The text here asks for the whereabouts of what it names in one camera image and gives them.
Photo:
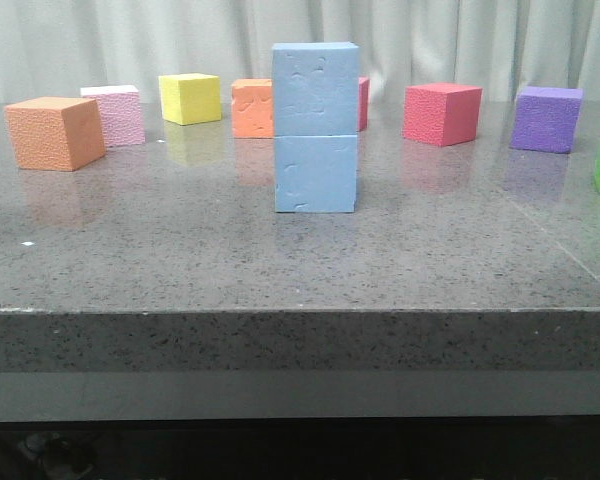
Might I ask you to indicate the grey pleated curtain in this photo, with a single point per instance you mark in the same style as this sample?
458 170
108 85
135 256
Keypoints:
56 47

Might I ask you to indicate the pink-red foam cube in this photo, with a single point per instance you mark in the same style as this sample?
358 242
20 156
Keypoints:
363 102

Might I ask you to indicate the red foam cube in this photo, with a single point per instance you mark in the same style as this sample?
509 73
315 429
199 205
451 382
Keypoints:
441 114

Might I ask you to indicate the yellow foam cube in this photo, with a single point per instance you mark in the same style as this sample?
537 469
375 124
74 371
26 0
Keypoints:
190 98

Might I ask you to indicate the dented orange foam cube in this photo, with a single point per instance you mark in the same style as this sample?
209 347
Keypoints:
252 108

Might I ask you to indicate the large orange foam cube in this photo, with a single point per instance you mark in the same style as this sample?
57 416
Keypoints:
55 133

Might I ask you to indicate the textured light blue foam cube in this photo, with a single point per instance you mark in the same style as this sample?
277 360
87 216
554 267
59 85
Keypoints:
315 88

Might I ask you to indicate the purple foam cube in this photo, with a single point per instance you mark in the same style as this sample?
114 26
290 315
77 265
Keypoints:
546 118

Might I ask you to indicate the light pink foam cube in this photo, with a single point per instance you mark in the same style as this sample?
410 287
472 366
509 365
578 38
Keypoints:
120 112

